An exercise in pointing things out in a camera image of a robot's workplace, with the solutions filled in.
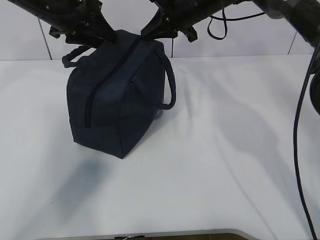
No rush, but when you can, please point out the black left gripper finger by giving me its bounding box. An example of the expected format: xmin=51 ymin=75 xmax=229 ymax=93
xmin=84 ymin=11 xmax=117 ymax=45
xmin=65 ymin=33 xmax=103 ymax=48

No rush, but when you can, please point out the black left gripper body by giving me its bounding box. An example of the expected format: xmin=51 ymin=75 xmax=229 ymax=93
xmin=47 ymin=0 xmax=102 ymax=39

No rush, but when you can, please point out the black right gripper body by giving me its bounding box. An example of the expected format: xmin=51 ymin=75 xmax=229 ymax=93
xmin=152 ymin=0 xmax=225 ymax=43

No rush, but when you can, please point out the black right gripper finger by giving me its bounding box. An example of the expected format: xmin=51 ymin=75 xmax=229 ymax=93
xmin=140 ymin=9 xmax=167 ymax=37
xmin=143 ymin=31 xmax=178 ymax=40

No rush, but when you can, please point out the dark blue lunch bag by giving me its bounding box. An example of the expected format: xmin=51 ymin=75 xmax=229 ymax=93
xmin=62 ymin=30 xmax=177 ymax=159

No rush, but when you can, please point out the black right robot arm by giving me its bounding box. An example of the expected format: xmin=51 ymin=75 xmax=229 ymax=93
xmin=140 ymin=0 xmax=320 ymax=112

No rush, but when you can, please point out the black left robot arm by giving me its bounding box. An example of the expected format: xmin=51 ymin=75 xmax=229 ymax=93
xmin=11 ymin=0 xmax=117 ymax=49

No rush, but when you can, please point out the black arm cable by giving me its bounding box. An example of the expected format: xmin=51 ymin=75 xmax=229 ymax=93
xmin=206 ymin=7 xmax=320 ymax=240

